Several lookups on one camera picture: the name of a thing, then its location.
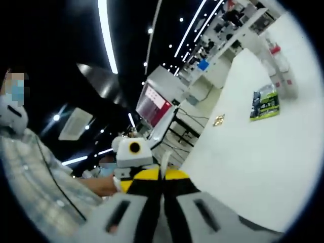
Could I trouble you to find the silver ceiling duct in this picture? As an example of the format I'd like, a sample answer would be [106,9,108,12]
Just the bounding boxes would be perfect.
[76,63,132,112]

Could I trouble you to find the person's left hand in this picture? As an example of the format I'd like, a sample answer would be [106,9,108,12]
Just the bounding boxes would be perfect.
[97,176,122,197]

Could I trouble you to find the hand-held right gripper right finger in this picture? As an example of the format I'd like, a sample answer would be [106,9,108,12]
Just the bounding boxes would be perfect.
[161,169,254,243]

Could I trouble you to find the long ceiling strip light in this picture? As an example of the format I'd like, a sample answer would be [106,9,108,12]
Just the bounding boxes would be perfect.
[97,0,119,75]

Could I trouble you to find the white skincare tube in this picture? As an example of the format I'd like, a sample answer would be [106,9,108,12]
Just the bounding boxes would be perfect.
[258,32,278,82]

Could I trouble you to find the black chest device cable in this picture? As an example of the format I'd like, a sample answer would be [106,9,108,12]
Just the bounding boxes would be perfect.
[35,136,87,221]

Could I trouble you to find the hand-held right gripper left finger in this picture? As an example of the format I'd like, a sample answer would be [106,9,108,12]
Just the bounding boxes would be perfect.
[74,168,163,243]

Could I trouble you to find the red and white display screen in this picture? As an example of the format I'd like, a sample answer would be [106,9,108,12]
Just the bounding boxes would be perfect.
[135,77,176,129]

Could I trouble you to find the white skincare bottle red collar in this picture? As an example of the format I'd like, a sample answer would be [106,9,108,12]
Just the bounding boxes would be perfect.
[265,35,291,76]

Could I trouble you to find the ceiling air conditioner unit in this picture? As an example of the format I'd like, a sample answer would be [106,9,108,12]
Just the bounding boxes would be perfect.
[58,107,94,141]

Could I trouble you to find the white chest device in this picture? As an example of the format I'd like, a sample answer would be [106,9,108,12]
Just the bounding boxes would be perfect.
[0,97,28,135]

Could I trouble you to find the green black skincare sachet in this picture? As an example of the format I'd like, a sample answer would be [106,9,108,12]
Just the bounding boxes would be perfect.
[249,84,281,122]

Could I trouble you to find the white office desks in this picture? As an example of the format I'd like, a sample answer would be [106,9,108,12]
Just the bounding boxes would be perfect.
[177,5,276,102]

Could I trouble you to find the black frame table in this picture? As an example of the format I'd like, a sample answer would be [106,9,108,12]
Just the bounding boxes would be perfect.
[145,105,203,151]

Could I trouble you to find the gold foil skincare sachet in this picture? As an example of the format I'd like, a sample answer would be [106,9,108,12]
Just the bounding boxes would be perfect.
[212,114,226,127]

